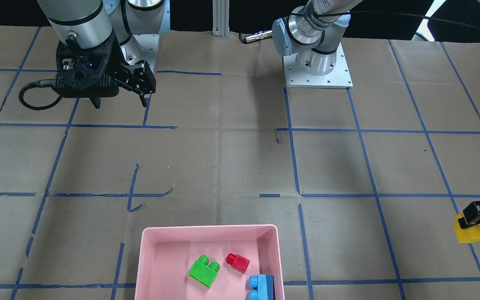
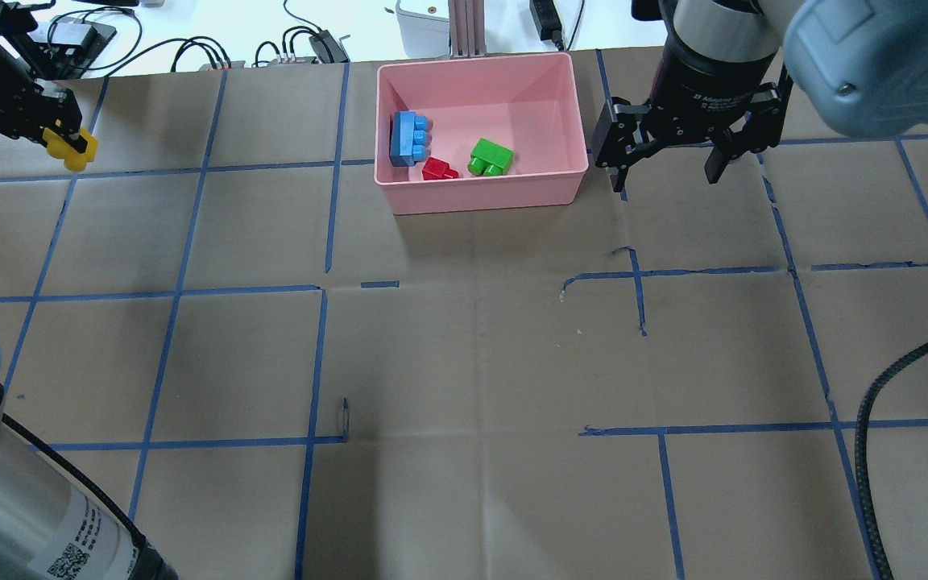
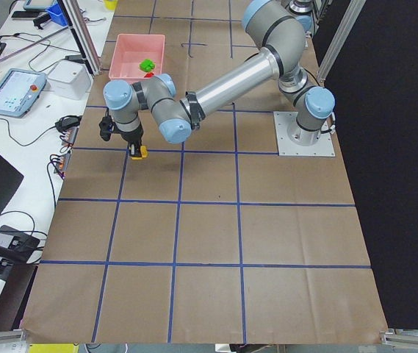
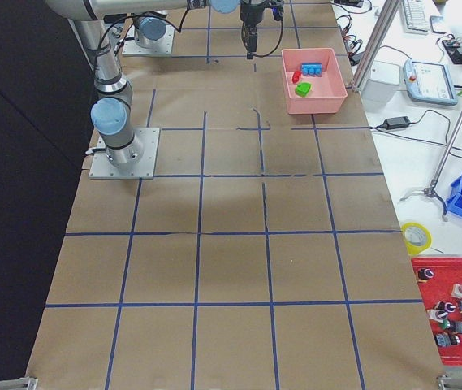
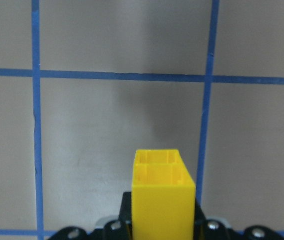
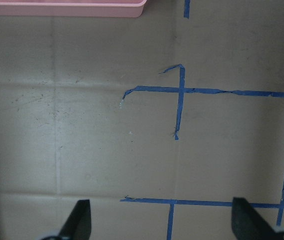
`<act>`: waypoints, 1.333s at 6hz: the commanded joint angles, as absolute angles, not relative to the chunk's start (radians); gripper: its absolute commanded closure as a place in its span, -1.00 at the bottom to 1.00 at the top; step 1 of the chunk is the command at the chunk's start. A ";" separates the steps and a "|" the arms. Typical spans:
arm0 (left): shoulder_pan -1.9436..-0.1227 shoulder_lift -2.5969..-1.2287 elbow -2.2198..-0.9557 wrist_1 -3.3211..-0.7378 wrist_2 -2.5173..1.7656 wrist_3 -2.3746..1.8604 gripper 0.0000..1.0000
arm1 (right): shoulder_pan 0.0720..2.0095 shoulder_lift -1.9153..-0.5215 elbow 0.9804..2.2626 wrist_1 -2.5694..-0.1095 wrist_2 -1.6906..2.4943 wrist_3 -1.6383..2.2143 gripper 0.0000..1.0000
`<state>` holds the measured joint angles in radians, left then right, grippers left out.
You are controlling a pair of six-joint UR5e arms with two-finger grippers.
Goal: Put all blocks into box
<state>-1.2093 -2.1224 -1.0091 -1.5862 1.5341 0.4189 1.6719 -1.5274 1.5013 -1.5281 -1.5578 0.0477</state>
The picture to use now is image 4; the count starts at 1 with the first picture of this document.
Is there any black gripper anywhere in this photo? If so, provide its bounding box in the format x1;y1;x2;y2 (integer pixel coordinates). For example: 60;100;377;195
240;0;268;59

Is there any red toy block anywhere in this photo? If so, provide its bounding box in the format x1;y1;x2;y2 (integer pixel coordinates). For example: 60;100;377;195
291;70;302;84

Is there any blue toy block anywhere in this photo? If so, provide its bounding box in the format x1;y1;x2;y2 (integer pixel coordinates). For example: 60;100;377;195
300;63;323;77

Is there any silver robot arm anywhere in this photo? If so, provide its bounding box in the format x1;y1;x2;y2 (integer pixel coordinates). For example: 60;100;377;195
133;12;168;48
46;1;284;168

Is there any pink plastic box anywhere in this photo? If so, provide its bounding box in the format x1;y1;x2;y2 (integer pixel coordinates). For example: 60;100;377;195
282;48;348;115

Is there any green toy block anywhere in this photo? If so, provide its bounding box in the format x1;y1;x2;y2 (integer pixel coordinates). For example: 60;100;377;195
295;82;312;98

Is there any white square device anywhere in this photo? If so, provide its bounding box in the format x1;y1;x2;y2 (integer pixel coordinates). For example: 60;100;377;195
361;61;400;104

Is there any white keyboard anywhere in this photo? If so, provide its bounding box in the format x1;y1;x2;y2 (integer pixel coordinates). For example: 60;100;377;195
400;0;430;35

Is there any black power adapter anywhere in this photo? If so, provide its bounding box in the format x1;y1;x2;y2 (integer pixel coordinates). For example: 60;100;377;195
382;116;412;130

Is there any teach pendant tablet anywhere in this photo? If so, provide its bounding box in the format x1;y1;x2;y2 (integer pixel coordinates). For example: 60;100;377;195
403;59;458;106

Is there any yellow tape roll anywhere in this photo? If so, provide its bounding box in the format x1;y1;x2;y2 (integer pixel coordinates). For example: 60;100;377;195
402;222;432;256

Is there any red plastic tray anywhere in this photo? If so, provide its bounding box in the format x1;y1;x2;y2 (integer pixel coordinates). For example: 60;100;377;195
412;257;462;366

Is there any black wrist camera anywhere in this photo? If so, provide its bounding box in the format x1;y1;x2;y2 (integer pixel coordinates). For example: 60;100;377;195
268;0;284;22

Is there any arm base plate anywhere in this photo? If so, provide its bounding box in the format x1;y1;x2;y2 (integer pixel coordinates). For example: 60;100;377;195
89;127;161;180
122;24;175;57

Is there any aluminium frame post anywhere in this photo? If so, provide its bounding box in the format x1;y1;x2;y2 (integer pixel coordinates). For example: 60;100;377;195
351;0;400;92

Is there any green handled grabber tool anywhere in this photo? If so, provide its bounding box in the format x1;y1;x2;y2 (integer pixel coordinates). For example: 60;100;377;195
399;90;462;222

